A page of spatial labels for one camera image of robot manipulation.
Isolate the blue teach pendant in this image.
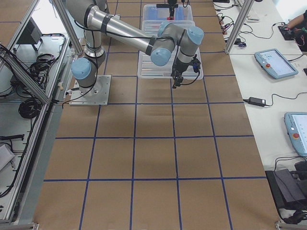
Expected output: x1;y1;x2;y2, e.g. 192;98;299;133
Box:
284;112;307;157
254;48;298;79

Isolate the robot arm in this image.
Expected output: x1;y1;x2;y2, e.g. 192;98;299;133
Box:
66;0;204;89

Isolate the clear plastic box lid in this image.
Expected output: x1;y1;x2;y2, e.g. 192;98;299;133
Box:
137;21;204;80

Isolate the black power adapter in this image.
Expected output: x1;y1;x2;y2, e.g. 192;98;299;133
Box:
248;97;266;107

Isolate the aluminium frame post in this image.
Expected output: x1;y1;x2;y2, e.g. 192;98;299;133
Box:
224;0;254;55

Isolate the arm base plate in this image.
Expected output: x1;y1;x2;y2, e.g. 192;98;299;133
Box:
69;75;111;106

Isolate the black box handle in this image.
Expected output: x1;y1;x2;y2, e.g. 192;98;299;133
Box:
156;4;178;8

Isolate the clear plastic storage box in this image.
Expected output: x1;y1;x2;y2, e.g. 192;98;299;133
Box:
142;4;193;21

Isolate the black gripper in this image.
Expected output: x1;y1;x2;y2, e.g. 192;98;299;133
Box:
167;0;177;17
171;57;192;89

